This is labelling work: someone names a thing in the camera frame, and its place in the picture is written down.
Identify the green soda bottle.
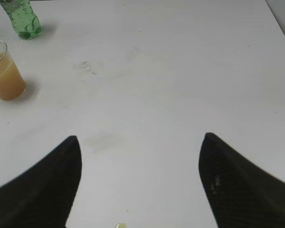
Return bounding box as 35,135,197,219
0,0,42,39

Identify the transparent plastic cup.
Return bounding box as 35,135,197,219
0,40,26,100

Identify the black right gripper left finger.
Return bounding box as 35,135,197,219
0,136,82,228

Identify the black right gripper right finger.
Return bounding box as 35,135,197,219
199,133,285,228

